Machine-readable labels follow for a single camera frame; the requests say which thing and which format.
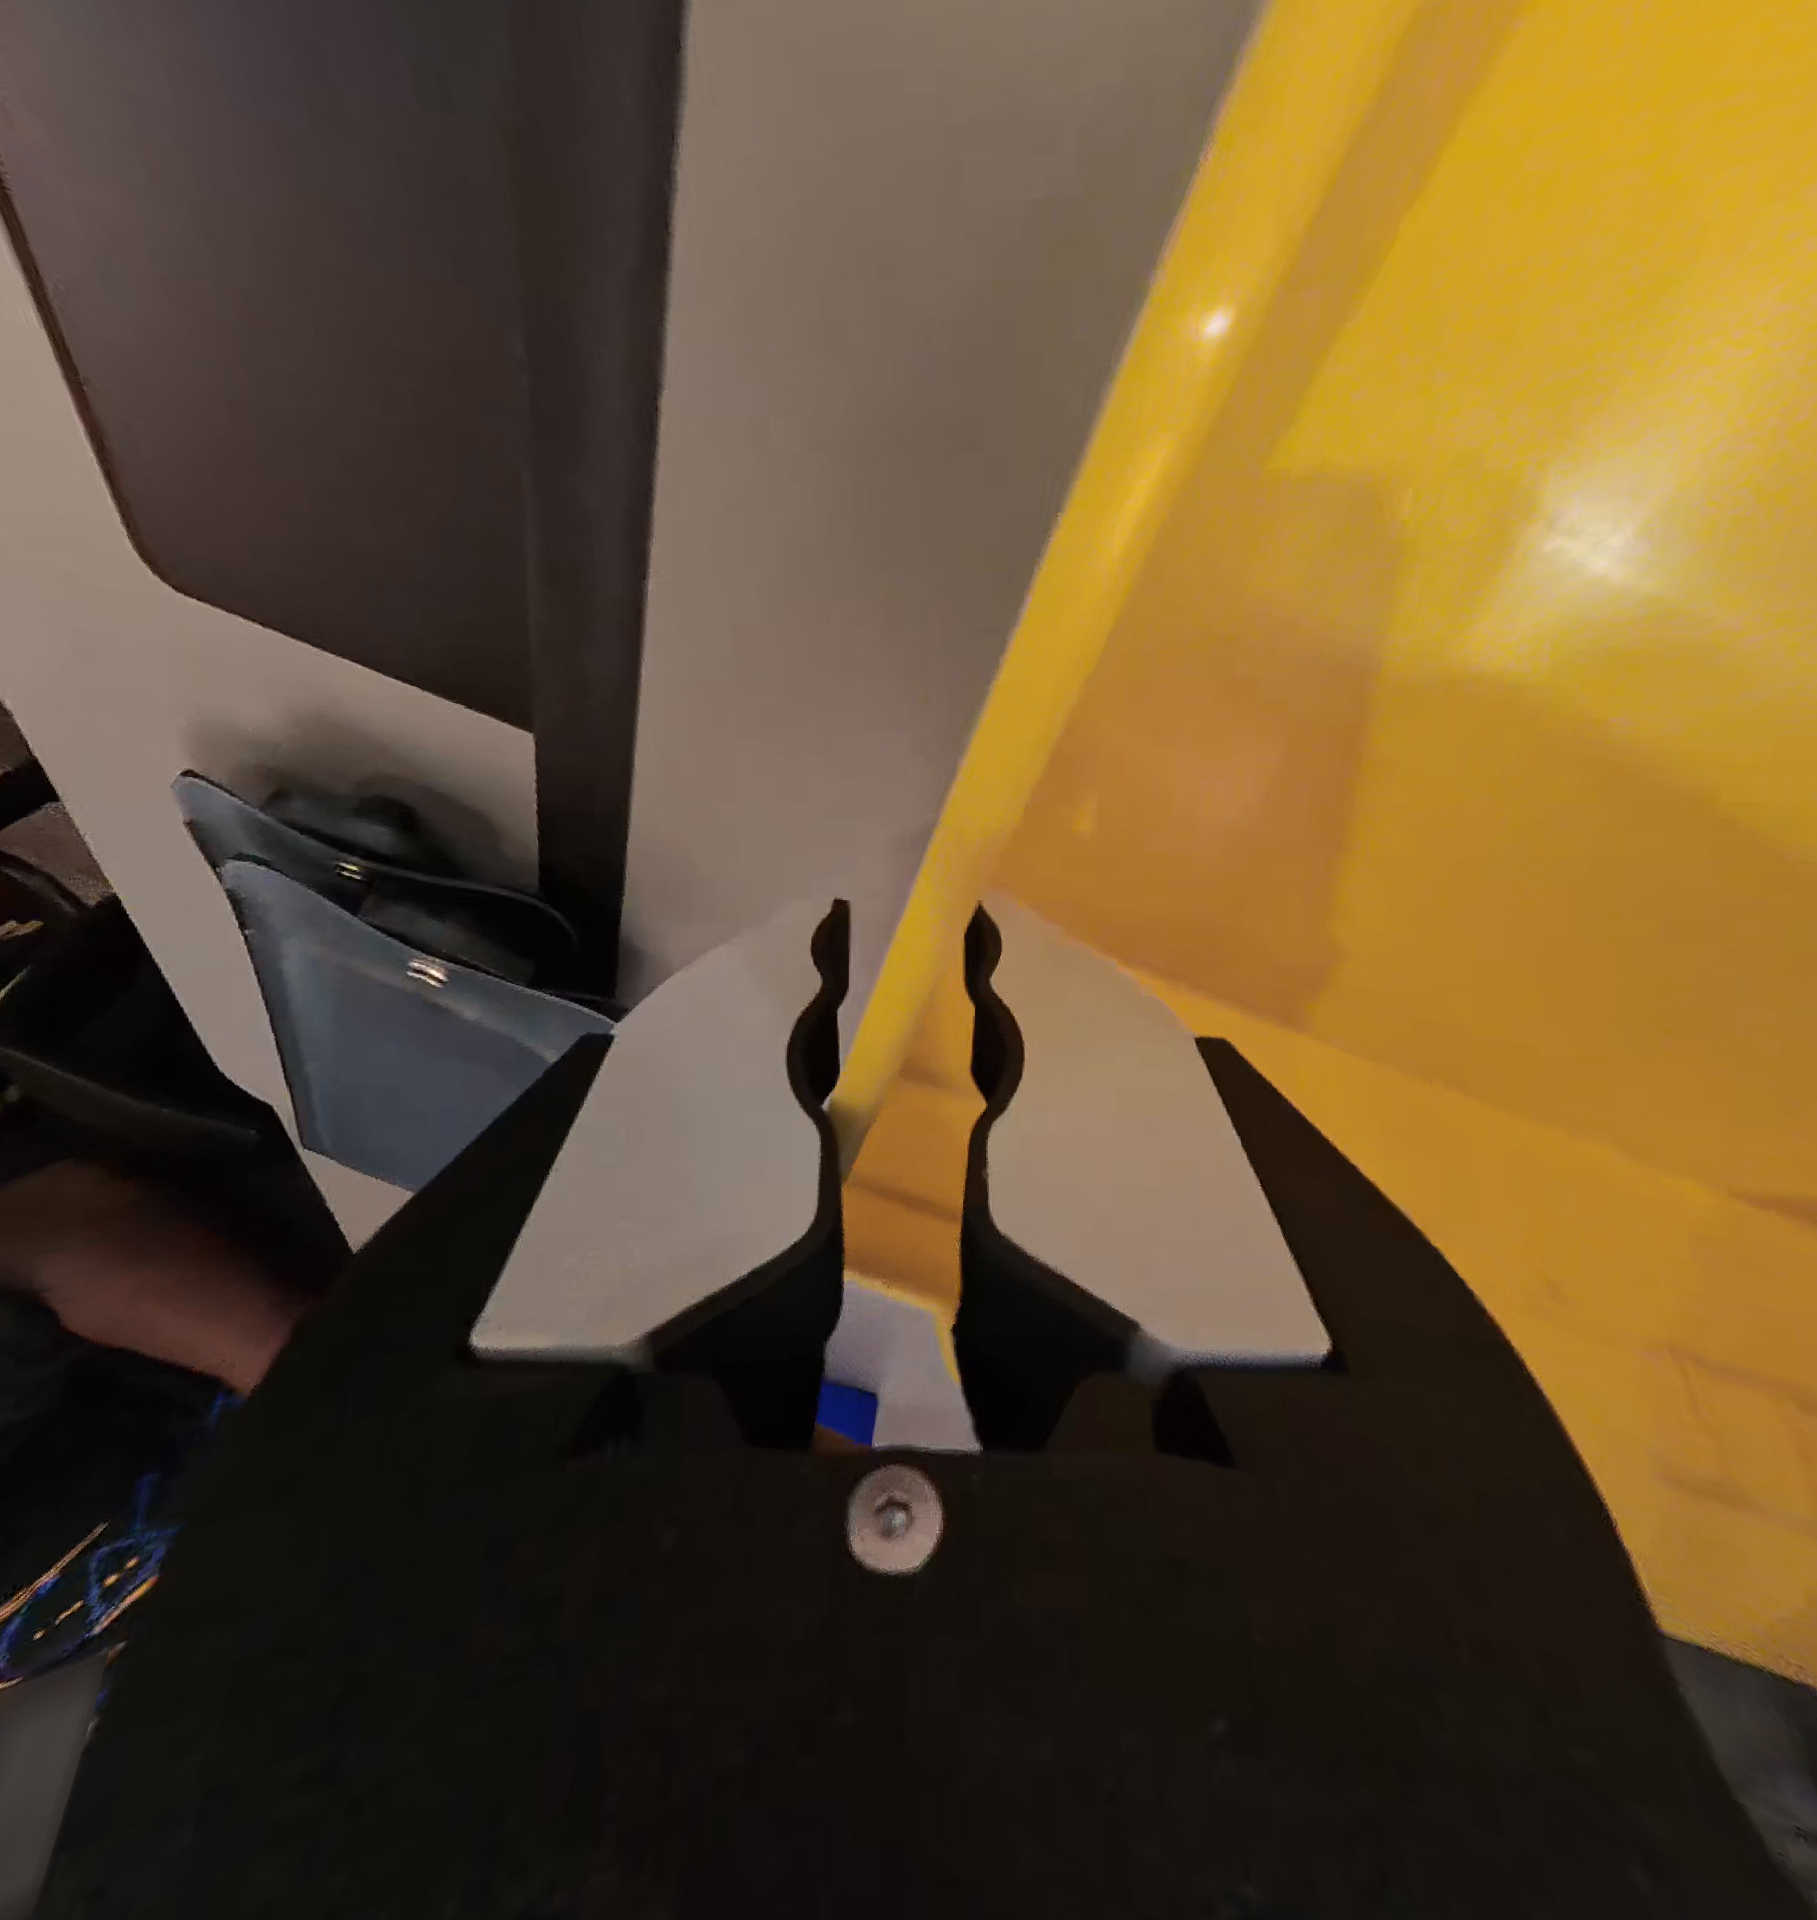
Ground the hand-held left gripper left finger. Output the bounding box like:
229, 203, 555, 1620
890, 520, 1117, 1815
473, 899, 850, 1456

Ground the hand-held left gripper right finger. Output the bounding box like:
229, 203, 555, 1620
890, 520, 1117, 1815
956, 899, 1333, 1456

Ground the yellow plastic bin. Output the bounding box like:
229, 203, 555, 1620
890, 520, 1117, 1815
828, 0, 1817, 1701

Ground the grey flat pad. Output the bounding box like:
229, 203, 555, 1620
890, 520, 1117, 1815
171, 770, 622, 1197

